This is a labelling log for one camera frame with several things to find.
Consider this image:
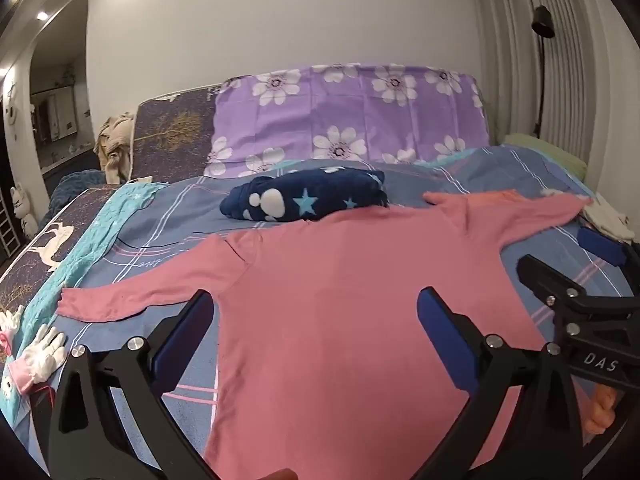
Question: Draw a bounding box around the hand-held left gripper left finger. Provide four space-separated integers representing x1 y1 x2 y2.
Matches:
47 287 216 480

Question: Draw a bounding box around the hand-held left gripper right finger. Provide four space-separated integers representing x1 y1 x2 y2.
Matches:
416 287 586 480

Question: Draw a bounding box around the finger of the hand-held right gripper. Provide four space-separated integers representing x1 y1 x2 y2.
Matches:
576 226 640 281
516 254 590 311

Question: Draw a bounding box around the salmon garment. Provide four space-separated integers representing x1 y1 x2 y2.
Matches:
466 189 522 211

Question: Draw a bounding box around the pink long-sleeve shirt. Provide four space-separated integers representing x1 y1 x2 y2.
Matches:
56 190 596 480

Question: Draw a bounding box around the person's right hand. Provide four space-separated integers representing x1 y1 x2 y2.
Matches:
584 385 620 436

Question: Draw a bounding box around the person's left hand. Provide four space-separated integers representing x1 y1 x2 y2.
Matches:
252 467 301 480

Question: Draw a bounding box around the light green pillow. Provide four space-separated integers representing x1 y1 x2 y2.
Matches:
502 132 589 182

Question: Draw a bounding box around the blue plaid bed sheet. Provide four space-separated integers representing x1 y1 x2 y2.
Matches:
4 144 640 467

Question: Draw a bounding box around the turquoise blanket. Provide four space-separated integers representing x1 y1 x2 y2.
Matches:
10 180 171 361

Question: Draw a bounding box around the white plush glove pink cuff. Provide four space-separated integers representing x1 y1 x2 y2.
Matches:
4 324 69 397
0 305 26 357

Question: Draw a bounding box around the white pleated curtain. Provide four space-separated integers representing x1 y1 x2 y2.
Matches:
470 0 640 202

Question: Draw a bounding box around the dark deer print bed cover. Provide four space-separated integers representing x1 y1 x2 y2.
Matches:
0 187 119 322

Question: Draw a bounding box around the navy star print fleece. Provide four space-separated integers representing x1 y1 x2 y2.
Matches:
220 169 390 224

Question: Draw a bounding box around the dark blue knit blanket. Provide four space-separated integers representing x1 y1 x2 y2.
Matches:
47 170 119 222

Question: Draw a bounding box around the beige cloth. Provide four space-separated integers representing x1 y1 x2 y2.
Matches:
95 115 135 185

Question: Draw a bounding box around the white cat figure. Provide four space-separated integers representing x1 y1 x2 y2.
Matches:
11 182 39 234

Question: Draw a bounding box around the black floor lamp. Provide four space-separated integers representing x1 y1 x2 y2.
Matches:
530 5 557 139

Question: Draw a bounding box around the purple floral pillow cover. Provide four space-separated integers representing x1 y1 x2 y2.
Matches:
204 62 491 179

